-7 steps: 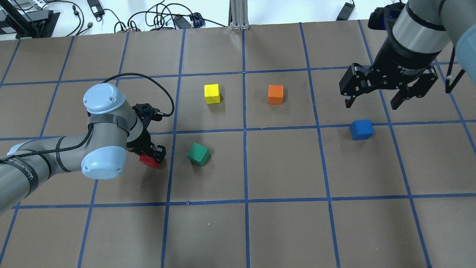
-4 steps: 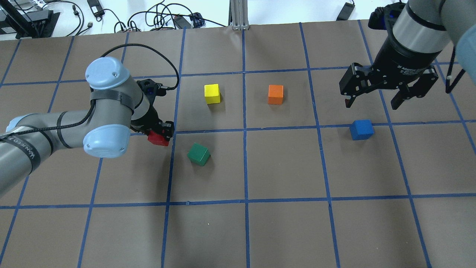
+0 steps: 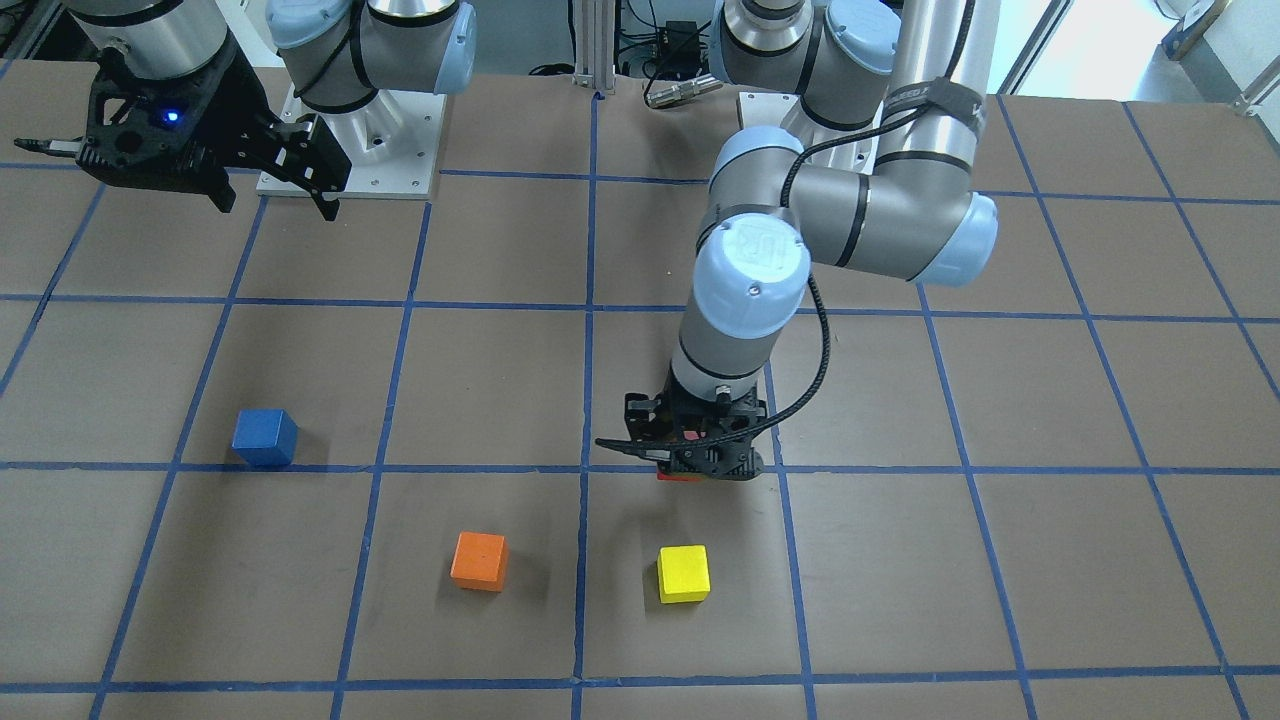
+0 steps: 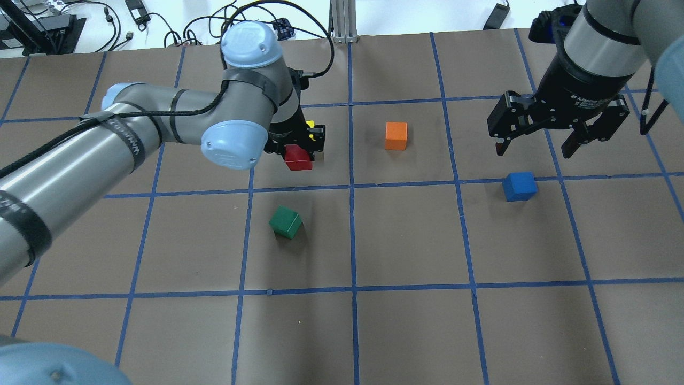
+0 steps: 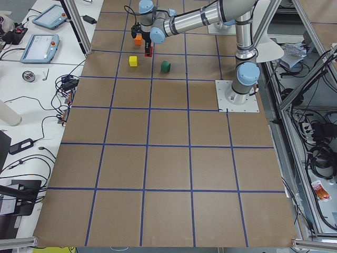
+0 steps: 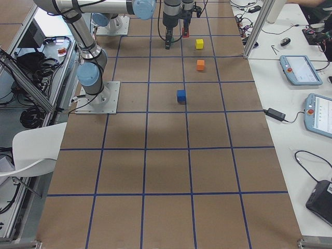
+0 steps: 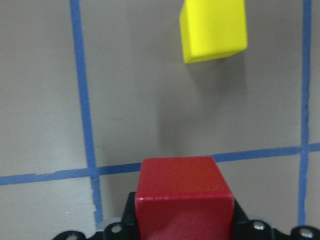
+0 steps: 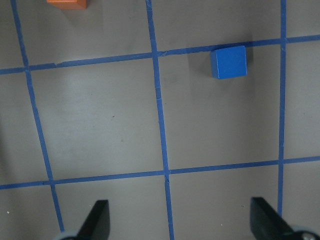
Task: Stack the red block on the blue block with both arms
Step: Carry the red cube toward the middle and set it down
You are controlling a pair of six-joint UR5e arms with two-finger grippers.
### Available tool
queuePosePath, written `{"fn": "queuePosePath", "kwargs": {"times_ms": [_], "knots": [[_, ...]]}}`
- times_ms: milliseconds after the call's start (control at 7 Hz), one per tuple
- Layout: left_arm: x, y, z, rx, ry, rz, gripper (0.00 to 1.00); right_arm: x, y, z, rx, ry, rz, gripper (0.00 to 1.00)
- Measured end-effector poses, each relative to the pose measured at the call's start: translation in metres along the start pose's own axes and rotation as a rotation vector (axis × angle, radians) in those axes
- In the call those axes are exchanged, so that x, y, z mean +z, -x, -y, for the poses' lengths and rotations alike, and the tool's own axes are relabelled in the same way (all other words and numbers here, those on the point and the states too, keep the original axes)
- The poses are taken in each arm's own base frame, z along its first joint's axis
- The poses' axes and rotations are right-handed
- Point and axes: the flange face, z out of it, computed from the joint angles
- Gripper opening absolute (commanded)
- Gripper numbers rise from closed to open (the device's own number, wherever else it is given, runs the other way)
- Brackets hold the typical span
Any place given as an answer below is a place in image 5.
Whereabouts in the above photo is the black joystick box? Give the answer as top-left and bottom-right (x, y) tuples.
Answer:
(3, 25), (28, 45)

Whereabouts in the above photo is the near teach pendant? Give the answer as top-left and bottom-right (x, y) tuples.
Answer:
(20, 34), (60, 64)

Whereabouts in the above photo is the round metal tin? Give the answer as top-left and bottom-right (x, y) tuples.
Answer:
(22, 71), (36, 83)

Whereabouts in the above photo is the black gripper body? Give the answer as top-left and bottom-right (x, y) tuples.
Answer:
(131, 23), (152, 48)

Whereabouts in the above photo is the allen key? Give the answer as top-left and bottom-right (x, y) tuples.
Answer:
(42, 69), (49, 81)

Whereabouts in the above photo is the far teach pendant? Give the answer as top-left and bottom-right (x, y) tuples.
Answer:
(32, 4), (67, 30)

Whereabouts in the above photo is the aluminium frame post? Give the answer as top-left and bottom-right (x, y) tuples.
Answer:
(60, 0), (92, 55)

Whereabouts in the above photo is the white paper roll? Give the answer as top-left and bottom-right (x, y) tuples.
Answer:
(0, 101), (22, 127)

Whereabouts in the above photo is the orange wooden block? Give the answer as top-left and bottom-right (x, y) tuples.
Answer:
(134, 34), (143, 46)

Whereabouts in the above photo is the black power adapter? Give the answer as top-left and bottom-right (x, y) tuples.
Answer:
(9, 138), (34, 155)

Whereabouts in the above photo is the red snack packet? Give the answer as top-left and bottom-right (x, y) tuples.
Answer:
(311, 180), (331, 201)

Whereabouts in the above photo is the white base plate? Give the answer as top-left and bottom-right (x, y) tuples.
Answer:
(215, 80), (260, 113)
(207, 23), (236, 36)

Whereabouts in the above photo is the yellow wooden block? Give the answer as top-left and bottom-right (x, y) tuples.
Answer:
(128, 55), (138, 67)

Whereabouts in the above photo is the teach pendant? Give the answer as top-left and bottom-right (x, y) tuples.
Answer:
(32, 4), (67, 30)
(20, 34), (60, 64)

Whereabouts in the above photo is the white power strip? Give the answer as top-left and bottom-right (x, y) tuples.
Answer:
(300, 120), (315, 144)

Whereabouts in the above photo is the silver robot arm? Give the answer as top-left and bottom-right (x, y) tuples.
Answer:
(225, 11), (260, 105)
(131, 1), (257, 57)

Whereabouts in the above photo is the green wooden block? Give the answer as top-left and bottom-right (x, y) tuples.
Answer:
(161, 60), (171, 73)

